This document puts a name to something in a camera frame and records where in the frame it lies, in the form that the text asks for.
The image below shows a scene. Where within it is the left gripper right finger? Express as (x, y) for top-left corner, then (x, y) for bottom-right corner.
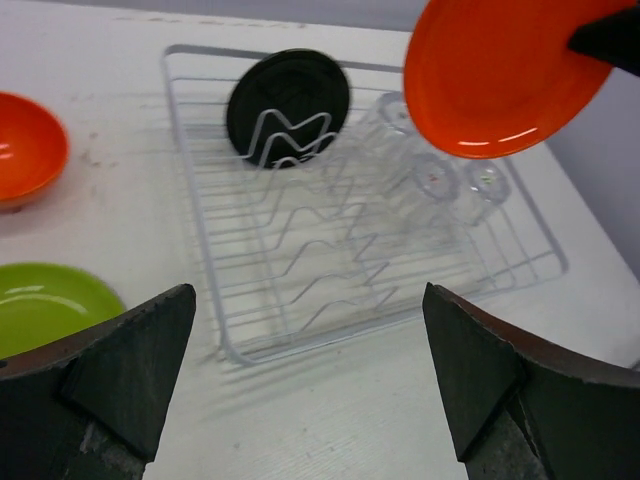
(422, 284), (639, 479)

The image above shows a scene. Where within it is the clear glass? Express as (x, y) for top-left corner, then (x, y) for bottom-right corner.
(454, 160), (511, 226)
(394, 153), (459, 243)
(370, 91), (416, 142)

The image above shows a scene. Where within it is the orange bowl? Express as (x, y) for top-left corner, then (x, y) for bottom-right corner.
(1, 91), (71, 211)

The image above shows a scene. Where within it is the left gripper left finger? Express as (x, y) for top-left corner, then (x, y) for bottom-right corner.
(1, 284), (196, 479)

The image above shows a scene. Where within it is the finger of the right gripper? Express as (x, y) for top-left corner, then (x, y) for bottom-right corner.
(568, 5), (640, 77)

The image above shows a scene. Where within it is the clear glass front left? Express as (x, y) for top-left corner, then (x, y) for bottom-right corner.
(394, 153), (459, 243)

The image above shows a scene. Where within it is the green plate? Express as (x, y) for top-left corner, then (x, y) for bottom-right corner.
(1, 262), (126, 359)

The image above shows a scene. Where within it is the clear glass front right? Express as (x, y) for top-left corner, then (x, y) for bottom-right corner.
(454, 160), (511, 226)

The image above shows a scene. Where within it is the clear glass back left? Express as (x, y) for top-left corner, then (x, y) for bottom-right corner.
(370, 91), (416, 142)

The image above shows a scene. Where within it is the orange plate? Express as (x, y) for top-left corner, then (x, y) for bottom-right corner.
(403, 1), (639, 159)

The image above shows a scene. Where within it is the white wire dish rack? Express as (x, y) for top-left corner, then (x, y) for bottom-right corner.
(162, 44), (569, 366)

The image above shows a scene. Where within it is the black plate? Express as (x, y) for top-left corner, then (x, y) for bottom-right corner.
(226, 49), (351, 169)

